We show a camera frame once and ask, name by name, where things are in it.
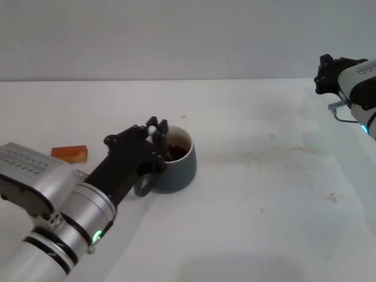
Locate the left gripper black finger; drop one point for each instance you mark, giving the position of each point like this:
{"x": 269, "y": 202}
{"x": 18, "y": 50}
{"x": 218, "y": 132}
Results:
{"x": 161, "y": 144}
{"x": 126, "y": 136}

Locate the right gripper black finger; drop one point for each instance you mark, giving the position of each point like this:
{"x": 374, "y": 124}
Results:
{"x": 320, "y": 79}
{"x": 326, "y": 58}

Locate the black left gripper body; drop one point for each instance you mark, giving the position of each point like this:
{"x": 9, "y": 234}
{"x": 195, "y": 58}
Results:
{"x": 126, "y": 167}

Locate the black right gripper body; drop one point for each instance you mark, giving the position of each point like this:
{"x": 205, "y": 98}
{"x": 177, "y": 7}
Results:
{"x": 333, "y": 77}

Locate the dark grey ceramic coffee mug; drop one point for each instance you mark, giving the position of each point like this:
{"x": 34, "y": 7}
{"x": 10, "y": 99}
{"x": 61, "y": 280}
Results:
{"x": 179, "y": 173}

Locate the reddish-brown wooden block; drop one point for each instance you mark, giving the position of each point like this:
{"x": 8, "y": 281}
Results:
{"x": 69, "y": 152}

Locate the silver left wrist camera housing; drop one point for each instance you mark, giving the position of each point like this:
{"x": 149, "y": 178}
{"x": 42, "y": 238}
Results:
{"x": 32, "y": 173}

